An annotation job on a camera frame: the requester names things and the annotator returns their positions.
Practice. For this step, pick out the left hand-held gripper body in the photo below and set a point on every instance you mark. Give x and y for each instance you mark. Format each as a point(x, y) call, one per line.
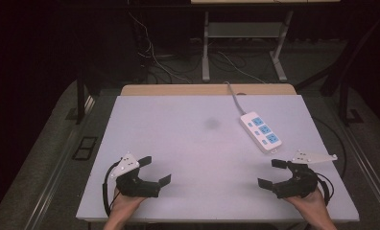
point(137, 185)

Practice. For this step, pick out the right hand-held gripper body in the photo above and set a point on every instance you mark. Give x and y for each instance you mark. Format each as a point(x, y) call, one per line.
point(298, 182)

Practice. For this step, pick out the person's left hand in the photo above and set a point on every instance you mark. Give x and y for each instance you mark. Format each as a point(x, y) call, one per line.
point(124, 204)

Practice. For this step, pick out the person's right hand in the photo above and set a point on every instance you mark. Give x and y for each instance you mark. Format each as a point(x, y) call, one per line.
point(308, 204)

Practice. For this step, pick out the white power strip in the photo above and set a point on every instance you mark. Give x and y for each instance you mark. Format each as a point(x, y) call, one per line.
point(261, 131)

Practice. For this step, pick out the black stand leg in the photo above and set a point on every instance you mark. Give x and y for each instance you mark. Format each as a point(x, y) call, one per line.
point(80, 102)

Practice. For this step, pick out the black stand with foot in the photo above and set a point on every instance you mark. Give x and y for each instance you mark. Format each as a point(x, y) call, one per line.
point(344, 102)

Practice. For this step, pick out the black floor socket frame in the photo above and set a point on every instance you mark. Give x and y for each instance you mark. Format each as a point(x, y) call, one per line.
point(85, 148)

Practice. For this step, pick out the metal floor rail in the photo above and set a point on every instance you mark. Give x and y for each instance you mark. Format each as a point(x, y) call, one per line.
point(368, 169)
point(55, 172)

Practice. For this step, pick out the white metal frame stand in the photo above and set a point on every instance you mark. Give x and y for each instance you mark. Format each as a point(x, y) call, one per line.
point(206, 48)

